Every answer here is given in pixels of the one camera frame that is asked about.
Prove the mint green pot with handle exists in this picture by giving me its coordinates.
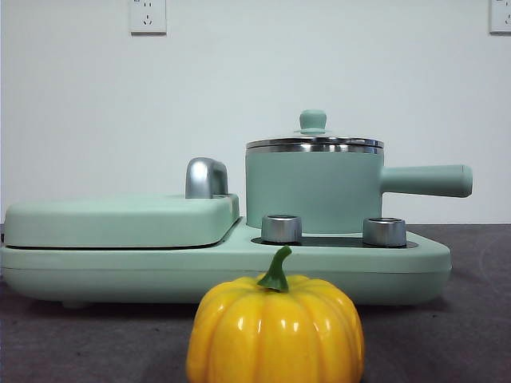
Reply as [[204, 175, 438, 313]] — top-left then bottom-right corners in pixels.
[[244, 144, 474, 236]]

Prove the yellow toy pumpkin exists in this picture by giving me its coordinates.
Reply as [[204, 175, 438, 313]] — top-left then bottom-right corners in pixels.
[[185, 245, 366, 383]]

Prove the glass lid with green knob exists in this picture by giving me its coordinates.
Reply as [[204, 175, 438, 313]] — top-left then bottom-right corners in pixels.
[[245, 109, 385, 150]]

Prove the mint green breakfast machine base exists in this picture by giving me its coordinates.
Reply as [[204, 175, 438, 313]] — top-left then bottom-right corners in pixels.
[[0, 217, 453, 310]]

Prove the white wall socket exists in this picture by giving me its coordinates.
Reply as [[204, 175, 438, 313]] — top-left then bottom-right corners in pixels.
[[489, 0, 511, 35], [129, 0, 168, 36]]

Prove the silver griddle cover handle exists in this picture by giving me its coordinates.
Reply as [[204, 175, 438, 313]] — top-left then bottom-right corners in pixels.
[[184, 157, 230, 199]]

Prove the silver control knob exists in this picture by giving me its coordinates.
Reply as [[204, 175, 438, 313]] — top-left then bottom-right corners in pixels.
[[260, 214, 303, 244], [362, 216, 407, 247]]

